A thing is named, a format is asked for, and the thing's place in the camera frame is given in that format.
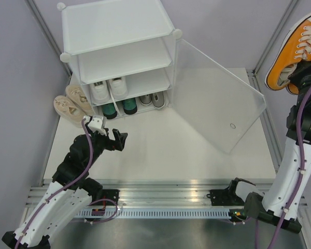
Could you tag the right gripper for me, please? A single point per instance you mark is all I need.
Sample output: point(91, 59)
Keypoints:
point(305, 67)

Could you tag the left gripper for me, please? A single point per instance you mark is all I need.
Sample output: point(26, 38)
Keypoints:
point(120, 137)

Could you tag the orange canvas sneaker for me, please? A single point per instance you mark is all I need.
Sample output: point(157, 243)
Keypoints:
point(296, 47)
point(292, 89)

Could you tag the green loafer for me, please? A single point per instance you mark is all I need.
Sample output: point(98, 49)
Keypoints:
point(129, 106)
point(109, 111)

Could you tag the grey canvas sneaker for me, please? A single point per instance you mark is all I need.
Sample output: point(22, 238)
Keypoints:
point(158, 100)
point(146, 100)

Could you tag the white sneaker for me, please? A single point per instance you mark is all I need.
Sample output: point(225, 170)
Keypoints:
point(99, 92)
point(118, 91)

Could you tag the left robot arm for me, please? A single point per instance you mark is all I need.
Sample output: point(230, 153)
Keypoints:
point(69, 192)

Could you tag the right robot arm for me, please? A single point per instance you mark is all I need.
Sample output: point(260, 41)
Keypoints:
point(279, 206)

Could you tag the white plastic shoe cabinet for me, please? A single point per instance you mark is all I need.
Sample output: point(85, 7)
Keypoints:
point(109, 39)

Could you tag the translucent cabinet door panel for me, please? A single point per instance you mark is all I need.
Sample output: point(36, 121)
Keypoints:
point(216, 103)

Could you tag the beige sneaker left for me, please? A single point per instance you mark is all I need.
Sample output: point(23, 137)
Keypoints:
point(68, 110)

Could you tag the beige sneaker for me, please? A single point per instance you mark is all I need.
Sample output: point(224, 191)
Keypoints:
point(77, 95)
point(68, 110)

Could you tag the beige sneaker right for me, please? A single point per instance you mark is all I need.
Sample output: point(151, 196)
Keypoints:
point(77, 95)

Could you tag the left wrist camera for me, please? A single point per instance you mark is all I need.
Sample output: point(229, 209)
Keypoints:
point(95, 123)

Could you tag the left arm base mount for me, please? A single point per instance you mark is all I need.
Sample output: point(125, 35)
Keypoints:
point(111, 194)

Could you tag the aluminium frame rail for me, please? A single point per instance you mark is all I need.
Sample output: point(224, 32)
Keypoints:
point(162, 195)

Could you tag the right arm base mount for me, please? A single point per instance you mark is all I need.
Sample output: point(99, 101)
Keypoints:
point(224, 197)

